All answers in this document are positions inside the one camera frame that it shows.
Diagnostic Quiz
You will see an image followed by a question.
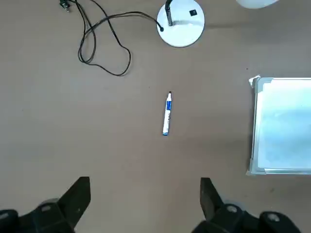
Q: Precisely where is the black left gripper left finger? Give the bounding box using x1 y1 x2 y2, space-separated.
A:
0 176 92 233

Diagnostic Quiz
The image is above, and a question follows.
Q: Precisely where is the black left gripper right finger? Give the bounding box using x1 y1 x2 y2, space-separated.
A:
192 177 299 233

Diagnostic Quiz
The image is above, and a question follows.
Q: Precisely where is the blue and white marker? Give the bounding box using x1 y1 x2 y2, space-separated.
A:
161 91 173 136

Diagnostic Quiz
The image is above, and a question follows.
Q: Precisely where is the silver framed whiteboard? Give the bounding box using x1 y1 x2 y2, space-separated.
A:
246 75 311 176

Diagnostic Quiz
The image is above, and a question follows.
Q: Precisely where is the white desk lamp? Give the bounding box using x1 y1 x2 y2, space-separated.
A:
156 0 280 48

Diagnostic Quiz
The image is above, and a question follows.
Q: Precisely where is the thin dark lamp cable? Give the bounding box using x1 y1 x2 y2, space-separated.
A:
58 0 165 77

